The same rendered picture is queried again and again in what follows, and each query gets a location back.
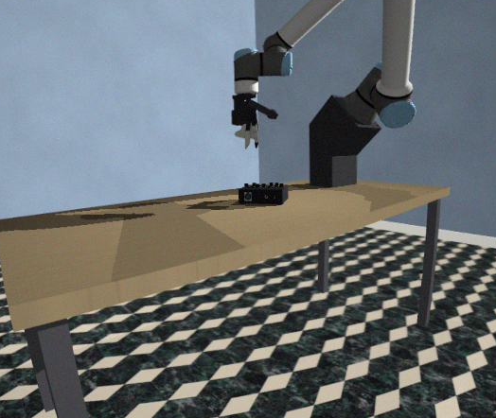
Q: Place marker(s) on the black lighting desk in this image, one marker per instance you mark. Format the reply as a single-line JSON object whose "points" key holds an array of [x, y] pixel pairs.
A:
{"points": [[263, 194]]}

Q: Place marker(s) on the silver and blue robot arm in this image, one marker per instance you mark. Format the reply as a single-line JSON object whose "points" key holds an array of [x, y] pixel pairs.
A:
{"points": [[390, 98]]}

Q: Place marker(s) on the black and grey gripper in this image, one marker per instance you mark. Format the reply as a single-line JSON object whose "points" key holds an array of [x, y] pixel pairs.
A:
{"points": [[249, 129]]}

